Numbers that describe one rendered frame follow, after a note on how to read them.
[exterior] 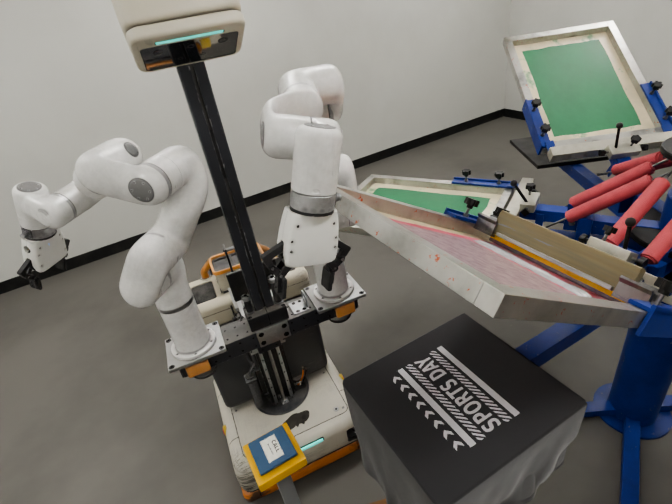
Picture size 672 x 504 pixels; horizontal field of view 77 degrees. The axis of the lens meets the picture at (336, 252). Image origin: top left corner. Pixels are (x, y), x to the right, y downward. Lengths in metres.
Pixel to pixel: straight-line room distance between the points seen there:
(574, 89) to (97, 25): 3.59
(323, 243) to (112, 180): 0.44
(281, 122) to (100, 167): 0.39
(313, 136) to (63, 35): 3.85
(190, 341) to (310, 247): 0.62
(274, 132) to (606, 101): 2.13
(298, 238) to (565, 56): 2.31
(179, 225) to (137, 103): 3.50
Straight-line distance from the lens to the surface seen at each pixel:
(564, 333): 1.53
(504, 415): 1.25
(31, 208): 1.23
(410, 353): 1.37
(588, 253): 1.23
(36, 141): 4.50
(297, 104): 0.86
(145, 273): 1.02
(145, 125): 4.49
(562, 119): 2.49
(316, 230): 0.71
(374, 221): 0.82
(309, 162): 0.66
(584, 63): 2.80
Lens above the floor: 1.94
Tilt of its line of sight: 32 degrees down
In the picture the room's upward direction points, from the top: 10 degrees counter-clockwise
